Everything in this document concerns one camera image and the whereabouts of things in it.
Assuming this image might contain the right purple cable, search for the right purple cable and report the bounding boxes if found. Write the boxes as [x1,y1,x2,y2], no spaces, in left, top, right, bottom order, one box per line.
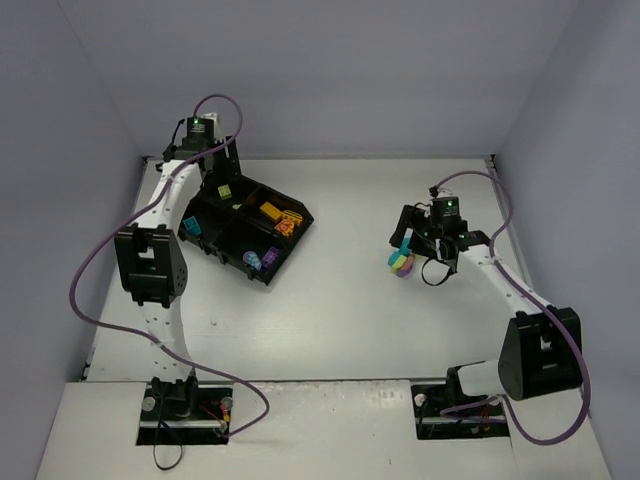
[428,170,594,445]

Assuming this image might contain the mixed lego cluster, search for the mixed lego cluster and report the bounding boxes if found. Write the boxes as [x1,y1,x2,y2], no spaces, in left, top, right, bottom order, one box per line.
[387,247,415,278]

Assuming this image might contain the purple arch lego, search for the purple arch lego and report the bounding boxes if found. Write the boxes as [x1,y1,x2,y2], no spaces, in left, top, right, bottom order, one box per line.
[261,246,280,269]

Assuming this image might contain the purple flower lego block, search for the purple flower lego block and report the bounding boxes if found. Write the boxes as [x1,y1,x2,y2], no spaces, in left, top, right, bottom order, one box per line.
[242,251,262,271]

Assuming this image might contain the yellow-green lego in tray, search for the yellow-green lego in tray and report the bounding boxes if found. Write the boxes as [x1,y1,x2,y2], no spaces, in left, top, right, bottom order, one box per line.
[217,184,232,200]

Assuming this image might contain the orange and lime lego stack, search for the orange and lime lego stack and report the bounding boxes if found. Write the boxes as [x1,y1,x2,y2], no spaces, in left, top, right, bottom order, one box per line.
[259,202,283,223]

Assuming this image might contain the black compartment tray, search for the black compartment tray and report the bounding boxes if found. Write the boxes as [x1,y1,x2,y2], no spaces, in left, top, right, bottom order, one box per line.
[178,175,314,285]

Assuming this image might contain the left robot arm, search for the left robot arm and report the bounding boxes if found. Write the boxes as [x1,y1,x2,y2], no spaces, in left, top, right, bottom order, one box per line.
[114,113,228,420]

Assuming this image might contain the purple cable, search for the purple cable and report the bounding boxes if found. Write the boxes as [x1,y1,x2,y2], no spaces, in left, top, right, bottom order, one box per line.
[428,170,594,445]
[69,93,271,441]

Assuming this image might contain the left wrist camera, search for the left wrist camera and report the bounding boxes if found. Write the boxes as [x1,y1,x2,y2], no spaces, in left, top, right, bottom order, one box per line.
[199,112,221,138]

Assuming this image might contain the orange rounded lego block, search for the orange rounded lego block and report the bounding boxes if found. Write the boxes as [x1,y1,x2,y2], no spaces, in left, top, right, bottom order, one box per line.
[274,210,304,238]

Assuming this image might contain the teal lego in tray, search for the teal lego in tray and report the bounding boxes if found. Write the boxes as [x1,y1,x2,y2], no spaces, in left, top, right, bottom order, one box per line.
[182,216,202,236]

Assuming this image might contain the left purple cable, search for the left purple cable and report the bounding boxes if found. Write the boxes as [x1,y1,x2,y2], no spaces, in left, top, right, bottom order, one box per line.
[69,93,271,441]

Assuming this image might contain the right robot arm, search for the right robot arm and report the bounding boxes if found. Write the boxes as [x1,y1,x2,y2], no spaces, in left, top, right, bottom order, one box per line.
[389,197,583,401]

